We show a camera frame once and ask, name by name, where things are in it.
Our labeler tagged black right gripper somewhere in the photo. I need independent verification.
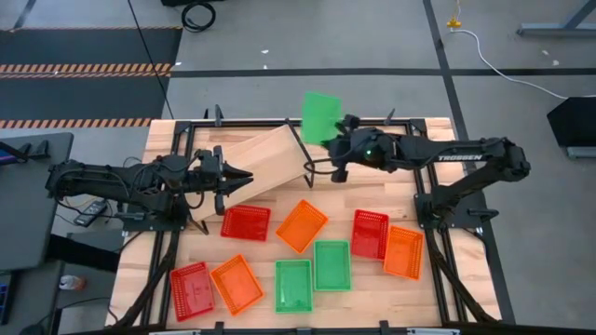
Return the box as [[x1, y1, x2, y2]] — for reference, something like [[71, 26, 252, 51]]
[[323, 114, 392, 184]]

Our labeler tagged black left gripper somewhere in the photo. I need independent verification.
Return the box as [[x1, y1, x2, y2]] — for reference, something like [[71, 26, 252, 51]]
[[193, 144, 255, 216]]

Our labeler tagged green plastic basket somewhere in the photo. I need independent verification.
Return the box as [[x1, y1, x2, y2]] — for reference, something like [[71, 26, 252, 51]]
[[274, 259, 315, 315], [312, 239, 353, 293], [300, 90, 344, 146]]

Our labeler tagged orange plastic basket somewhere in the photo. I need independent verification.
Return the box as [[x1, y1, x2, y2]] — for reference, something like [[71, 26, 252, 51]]
[[209, 253, 266, 317], [382, 225, 426, 282], [275, 199, 330, 255]]

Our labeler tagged red plastic basket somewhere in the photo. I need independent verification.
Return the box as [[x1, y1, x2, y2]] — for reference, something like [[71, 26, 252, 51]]
[[219, 204, 273, 243], [169, 261, 216, 323], [349, 208, 390, 261]]

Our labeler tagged black power strip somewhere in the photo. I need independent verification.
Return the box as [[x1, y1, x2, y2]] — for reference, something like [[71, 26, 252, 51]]
[[73, 198, 108, 228]]

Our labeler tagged black hazard-striped floor mat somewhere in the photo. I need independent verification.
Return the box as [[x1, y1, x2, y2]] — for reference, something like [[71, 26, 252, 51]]
[[0, 26, 183, 130]]

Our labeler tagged clear plastic bottle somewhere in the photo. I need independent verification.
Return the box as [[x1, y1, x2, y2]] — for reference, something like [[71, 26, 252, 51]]
[[59, 274, 88, 292]]

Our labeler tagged grey side desk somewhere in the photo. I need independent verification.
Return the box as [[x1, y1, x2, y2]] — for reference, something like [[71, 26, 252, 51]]
[[0, 132, 75, 272]]

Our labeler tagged black floor box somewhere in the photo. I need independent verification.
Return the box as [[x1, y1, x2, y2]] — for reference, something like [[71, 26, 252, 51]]
[[546, 95, 596, 160]]

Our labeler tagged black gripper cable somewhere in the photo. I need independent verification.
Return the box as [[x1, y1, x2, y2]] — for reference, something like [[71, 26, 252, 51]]
[[304, 156, 337, 177]]

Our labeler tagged black metal table frame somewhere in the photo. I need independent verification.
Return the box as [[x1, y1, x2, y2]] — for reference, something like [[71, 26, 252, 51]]
[[106, 104, 518, 335]]

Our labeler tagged thin black floor cable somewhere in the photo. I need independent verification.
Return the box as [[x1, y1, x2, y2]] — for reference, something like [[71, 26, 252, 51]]
[[127, 0, 175, 120]]

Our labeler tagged coiled black cable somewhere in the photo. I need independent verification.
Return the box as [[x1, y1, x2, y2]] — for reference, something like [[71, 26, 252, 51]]
[[180, 1, 218, 34]]

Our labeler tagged white floor cable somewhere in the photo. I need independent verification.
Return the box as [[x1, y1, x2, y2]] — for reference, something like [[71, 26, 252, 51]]
[[449, 27, 570, 101]]

